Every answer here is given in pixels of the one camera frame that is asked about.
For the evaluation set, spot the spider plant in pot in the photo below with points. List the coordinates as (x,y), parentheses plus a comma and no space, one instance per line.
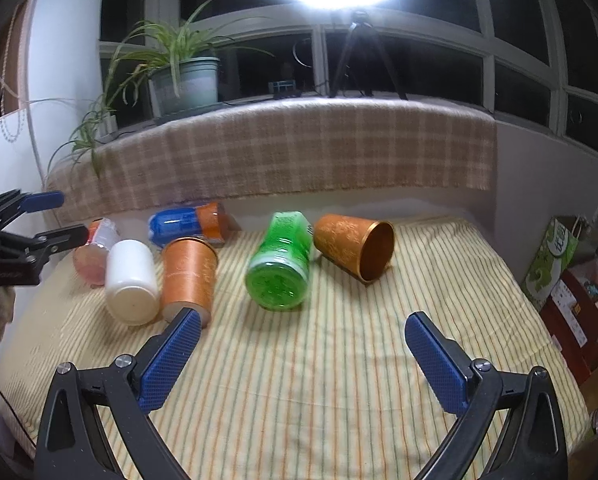
(181,63)

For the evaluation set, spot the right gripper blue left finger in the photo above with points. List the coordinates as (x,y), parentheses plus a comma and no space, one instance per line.
(73,444)

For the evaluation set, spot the black tripod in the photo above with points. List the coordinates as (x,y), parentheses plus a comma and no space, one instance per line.
(361,47)

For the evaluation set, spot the orange gold cup near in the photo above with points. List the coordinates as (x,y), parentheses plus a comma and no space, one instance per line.
(189,273)

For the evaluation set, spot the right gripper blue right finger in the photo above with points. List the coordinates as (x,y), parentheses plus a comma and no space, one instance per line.
(531,444)

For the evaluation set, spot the red cardboard box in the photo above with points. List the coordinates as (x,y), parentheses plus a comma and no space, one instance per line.
(571,317)

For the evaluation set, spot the white plastic cup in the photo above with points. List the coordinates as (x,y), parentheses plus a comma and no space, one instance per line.
(131,288)

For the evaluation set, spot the green plastic cup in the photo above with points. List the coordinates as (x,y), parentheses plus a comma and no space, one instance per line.
(277,275)

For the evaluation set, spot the orange gold cup open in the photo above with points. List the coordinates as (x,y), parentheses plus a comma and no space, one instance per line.
(360,246)

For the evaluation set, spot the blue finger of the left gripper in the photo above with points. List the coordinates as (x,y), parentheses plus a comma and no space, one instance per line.
(41,200)
(54,239)

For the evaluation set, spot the green paper bag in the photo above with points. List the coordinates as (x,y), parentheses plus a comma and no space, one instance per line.
(558,246)

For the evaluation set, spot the striped yellow mattress cover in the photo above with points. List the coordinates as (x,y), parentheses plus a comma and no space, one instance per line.
(328,390)

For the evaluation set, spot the plaid brown blanket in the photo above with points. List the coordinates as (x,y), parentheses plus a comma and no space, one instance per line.
(283,147)

